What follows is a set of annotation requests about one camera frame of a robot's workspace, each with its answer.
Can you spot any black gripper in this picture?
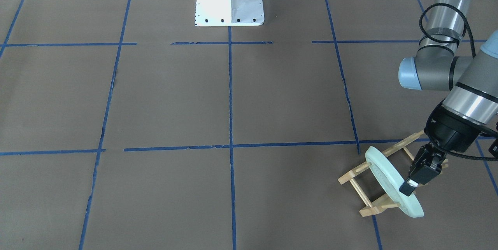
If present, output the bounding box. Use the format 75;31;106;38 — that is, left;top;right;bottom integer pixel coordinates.
398;101;483;196

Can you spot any mint green plate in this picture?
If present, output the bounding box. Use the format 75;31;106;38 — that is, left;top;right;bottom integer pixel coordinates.
365;147;424;218

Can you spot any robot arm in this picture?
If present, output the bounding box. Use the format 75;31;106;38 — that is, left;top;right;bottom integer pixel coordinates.
398;0;498;196

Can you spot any wooden dish rack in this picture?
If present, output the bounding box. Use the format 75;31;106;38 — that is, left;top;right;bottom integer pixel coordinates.
338;129;448;217

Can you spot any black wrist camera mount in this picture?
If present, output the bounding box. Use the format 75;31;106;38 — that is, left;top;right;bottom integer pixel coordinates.
488;124;498;159

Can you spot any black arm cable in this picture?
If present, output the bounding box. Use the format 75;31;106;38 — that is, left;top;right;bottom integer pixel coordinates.
418;0;498;162

